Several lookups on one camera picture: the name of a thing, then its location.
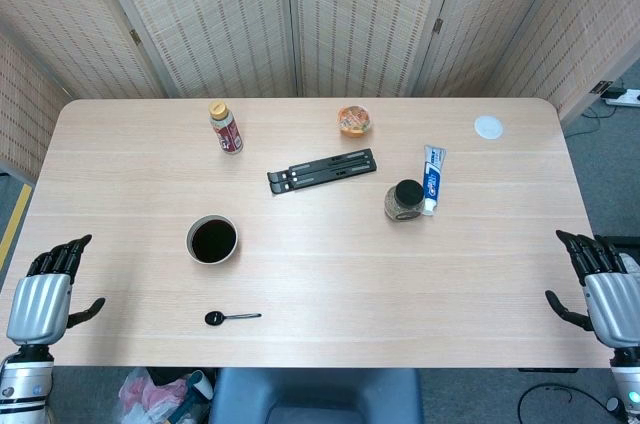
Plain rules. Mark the glass spice jar black lid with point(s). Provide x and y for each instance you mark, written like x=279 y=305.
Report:
x=404 y=199

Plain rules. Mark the white power strip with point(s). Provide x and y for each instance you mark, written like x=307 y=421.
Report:
x=625 y=98

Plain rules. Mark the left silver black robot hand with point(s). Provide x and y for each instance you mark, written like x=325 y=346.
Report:
x=40 y=309

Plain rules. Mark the white round table grommet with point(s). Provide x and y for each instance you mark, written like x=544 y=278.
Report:
x=489 y=127

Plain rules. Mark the brass screen hinge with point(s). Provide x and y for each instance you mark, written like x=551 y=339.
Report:
x=438 y=26
x=134 y=36

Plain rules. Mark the small black spoon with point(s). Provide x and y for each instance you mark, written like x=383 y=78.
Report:
x=215 y=318

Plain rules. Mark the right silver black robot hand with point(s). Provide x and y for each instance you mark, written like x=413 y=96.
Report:
x=612 y=304

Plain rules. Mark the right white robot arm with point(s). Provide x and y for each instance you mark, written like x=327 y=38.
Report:
x=627 y=379

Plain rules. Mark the pink white plastic bag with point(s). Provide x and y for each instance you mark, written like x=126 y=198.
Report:
x=150 y=396

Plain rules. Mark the white cup of coffee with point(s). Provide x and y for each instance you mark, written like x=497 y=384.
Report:
x=212 y=241

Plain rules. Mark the dark blue grey chair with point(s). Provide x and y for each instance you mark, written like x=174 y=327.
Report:
x=320 y=394

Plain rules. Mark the white paper cup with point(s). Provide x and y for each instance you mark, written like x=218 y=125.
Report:
x=202 y=384

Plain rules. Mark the bamboo folding screen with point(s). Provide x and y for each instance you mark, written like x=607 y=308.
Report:
x=225 y=19

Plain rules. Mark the orange fruit jelly cup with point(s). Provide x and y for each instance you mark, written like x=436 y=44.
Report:
x=354 y=120

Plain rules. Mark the black folding laptop stand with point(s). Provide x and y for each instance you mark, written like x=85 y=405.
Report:
x=320 y=171

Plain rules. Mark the black round floor device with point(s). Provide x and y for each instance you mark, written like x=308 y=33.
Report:
x=613 y=403

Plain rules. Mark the coffee bottle with yellow cap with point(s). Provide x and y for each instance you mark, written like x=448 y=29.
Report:
x=227 y=134

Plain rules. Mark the white blue toothpaste tube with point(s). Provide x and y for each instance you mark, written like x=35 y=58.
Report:
x=432 y=179

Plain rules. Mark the yellow floor tape strip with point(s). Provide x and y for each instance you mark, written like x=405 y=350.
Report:
x=15 y=224

